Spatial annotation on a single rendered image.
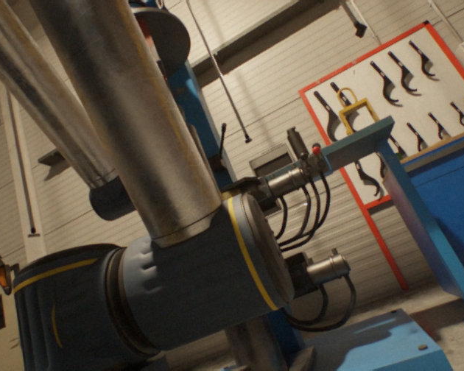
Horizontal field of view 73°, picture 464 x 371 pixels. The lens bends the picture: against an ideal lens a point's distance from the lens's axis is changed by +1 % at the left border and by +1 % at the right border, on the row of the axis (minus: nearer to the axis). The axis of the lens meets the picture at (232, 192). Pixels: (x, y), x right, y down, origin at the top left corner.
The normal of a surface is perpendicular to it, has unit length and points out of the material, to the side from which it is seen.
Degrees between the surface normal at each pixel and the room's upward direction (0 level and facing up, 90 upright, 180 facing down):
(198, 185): 106
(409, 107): 90
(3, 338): 90
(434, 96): 90
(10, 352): 90
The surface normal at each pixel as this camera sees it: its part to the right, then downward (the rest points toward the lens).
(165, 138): 0.47, -0.10
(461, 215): -0.34, -0.18
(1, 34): 0.61, 0.17
